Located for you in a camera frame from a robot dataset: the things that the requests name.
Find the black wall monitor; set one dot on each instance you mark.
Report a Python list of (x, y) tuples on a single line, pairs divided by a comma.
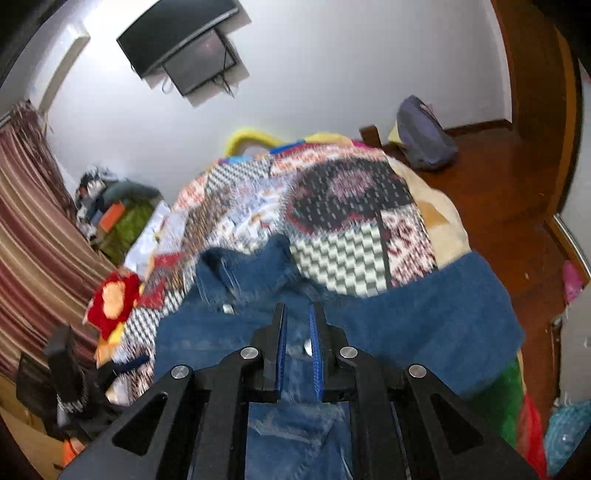
[(203, 60)]

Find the white printed sheet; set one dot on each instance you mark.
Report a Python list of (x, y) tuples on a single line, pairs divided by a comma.
[(147, 240)]

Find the blue denim jeans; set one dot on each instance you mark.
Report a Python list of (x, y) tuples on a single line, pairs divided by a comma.
[(438, 314)]

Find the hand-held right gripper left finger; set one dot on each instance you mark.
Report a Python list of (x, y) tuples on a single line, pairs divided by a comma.
[(281, 360)]

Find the patchwork quilt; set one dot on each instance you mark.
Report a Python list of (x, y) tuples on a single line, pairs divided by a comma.
[(323, 194)]

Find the purple backpack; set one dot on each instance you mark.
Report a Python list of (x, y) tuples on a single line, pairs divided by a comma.
[(422, 134)]

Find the teal knitted bag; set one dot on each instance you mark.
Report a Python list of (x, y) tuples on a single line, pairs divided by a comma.
[(568, 438)]

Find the striped curtain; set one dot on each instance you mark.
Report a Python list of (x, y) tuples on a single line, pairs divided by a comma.
[(32, 240)]

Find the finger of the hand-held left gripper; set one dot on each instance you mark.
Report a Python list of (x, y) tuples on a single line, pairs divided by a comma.
[(131, 364)]

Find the wooden baseboard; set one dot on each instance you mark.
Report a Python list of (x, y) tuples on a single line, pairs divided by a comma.
[(480, 125)]

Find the pile of clutter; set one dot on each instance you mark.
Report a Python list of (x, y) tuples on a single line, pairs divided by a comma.
[(94, 194)]

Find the black wall television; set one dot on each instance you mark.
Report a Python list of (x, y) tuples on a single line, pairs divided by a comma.
[(175, 32)]

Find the beige blanket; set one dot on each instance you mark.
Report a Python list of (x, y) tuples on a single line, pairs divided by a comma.
[(443, 230)]

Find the pink object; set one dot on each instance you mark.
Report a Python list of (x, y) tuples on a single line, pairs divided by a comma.
[(572, 281)]

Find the green red cloth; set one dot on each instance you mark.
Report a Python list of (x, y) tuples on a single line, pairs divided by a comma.
[(512, 406)]

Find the wooden chair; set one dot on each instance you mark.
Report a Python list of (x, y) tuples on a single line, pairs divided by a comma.
[(371, 136)]

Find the orange box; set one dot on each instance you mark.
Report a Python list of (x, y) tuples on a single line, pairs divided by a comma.
[(112, 216)]

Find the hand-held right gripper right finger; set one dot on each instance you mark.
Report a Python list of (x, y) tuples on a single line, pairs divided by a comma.
[(316, 360)]

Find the red yellow plush flower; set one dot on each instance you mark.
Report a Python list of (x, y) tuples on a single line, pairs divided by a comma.
[(113, 300)]

